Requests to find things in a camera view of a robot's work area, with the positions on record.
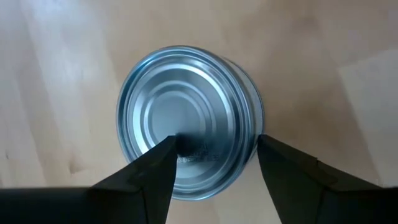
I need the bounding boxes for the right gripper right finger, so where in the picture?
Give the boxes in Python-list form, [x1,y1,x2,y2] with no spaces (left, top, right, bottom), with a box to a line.
[256,134,398,224]

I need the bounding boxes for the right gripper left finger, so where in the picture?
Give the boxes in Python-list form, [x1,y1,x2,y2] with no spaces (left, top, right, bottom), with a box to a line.
[0,135,178,224]

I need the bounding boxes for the Bumble Bee tuna can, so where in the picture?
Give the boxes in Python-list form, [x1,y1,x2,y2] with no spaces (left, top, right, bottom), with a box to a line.
[116,45,265,202]

